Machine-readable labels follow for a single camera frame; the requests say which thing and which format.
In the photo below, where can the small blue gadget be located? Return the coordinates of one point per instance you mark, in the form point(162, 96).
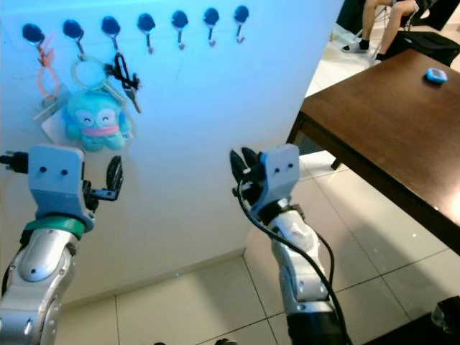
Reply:
point(435, 75)

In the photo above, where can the black bag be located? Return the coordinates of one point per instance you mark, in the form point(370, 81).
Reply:
point(424, 47)

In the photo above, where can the seated person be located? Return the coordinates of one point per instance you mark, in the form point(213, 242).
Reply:
point(399, 18)

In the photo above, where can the blue capped metal wall hook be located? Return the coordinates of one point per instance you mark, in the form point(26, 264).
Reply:
point(33, 33)
point(210, 16)
point(241, 13)
point(146, 22)
point(111, 25)
point(73, 29)
point(180, 19)

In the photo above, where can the black robot foot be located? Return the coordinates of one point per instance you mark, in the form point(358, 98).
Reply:
point(226, 341)

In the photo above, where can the dark brown wooden table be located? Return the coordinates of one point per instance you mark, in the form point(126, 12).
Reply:
point(381, 122)

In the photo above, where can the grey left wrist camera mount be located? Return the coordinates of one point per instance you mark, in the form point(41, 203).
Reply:
point(56, 180)

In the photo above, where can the white hook rail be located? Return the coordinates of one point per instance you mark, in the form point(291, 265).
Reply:
point(128, 21)

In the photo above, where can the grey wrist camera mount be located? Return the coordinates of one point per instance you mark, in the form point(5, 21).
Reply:
point(56, 180)
point(280, 176)

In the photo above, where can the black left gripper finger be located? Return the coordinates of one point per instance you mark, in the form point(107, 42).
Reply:
point(114, 176)

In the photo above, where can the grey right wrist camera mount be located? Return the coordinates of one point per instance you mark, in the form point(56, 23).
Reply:
point(280, 176)

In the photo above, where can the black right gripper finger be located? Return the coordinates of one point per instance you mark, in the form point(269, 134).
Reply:
point(238, 167)
point(251, 159)

